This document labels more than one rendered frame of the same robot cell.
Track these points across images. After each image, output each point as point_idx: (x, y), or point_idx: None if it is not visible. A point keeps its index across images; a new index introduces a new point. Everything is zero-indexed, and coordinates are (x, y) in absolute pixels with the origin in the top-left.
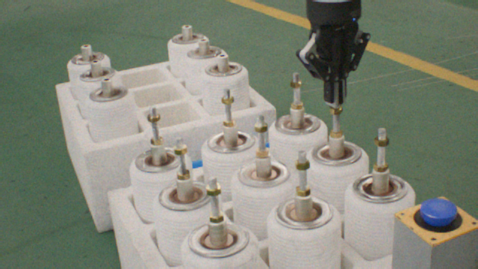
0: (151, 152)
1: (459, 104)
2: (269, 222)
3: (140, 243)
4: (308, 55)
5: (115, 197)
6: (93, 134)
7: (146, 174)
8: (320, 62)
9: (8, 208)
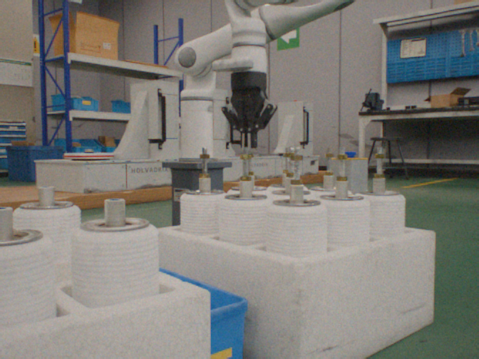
0: (302, 192)
1: None
2: None
3: (366, 247)
4: (276, 105)
5: (309, 261)
6: (150, 289)
7: (323, 204)
8: (253, 119)
9: None
